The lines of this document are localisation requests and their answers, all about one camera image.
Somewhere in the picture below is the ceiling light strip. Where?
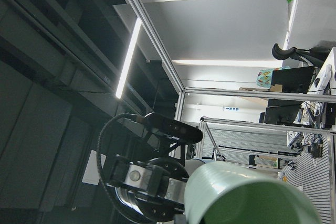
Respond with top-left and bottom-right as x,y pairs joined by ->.
115,17 -> 142,99

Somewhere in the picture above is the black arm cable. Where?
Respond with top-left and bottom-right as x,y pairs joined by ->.
96,113 -> 148,224

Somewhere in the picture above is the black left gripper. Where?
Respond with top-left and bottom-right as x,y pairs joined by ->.
105,155 -> 189,223

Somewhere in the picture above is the light green cup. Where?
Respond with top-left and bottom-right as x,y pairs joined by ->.
184,161 -> 322,223

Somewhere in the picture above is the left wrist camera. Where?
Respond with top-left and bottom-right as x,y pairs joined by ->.
132,112 -> 203,145

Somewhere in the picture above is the aluminium frame post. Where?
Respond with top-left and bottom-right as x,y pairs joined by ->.
127,0 -> 185,121

